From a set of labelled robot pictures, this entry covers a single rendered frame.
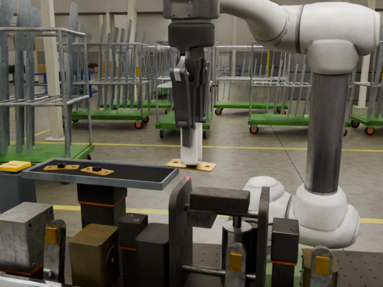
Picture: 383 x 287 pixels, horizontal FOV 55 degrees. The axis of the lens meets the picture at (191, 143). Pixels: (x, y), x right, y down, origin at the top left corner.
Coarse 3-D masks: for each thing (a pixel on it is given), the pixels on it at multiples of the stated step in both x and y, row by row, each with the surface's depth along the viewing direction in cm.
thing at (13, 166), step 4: (4, 164) 100; (8, 164) 100; (12, 164) 100; (16, 164) 100; (20, 164) 100; (24, 164) 100; (28, 164) 102; (0, 168) 98; (4, 168) 98; (8, 168) 97; (12, 168) 97; (16, 168) 97; (20, 168) 98; (24, 168) 100; (12, 172) 99
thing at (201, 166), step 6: (174, 162) 68; (180, 162) 67; (198, 162) 67; (204, 162) 67; (180, 168) 65; (186, 168) 65; (192, 168) 64; (198, 168) 64; (204, 168) 64; (210, 168) 64
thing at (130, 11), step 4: (128, 0) 1146; (132, 0) 1149; (128, 4) 1149; (132, 4) 1150; (128, 8) 1151; (132, 8) 1151; (128, 12) 1154; (132, 12) 1153; (128, 16) 1157; (132, 16) 1155; (128, 20) 1160; (132, 20) 1158; (128, 24) 1162; (132, 24) 1161; (128, 28) 1165; (132, 28) 1164; (132, 32) 1166; (132, 36) 1169; (132, 40) 1172; (132, 52) 1180; (132, 56) 1183; (132, 60) 1185; (136, 96) 1225; (136, 100) 1226
